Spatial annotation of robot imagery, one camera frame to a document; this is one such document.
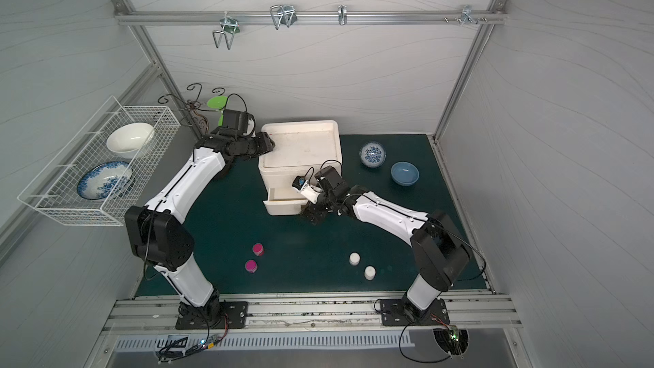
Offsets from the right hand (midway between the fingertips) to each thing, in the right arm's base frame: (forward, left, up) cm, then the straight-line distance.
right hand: (307, 200), depth 85 cm
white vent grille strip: (-38, +8, -13) cm, 41 cm away
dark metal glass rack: (+25, +43, +15) cm, 52 cm away
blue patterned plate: (-9, +50, +22) cm, 55 cm away
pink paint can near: (-19, +17, -10) cm, 27 cm away
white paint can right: (-19, -21, -11) cm, 31 cm away
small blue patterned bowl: (+31, -25, -11) cm, 41 cm away
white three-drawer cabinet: (+14, +2, +11) cm, 18 cm away
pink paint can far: (-14, +16, -10) cm, 23 cm away
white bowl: (+5, +51, +23) cm, 56 cm away
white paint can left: (-15, -17, -10) cm, 25 cm away
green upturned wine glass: (+25, +32, +21) cm, 46 cm away
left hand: (+14, +13, +12) cm, 22 cm away
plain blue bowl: (+22, -38, -12) cm, 45 cm away
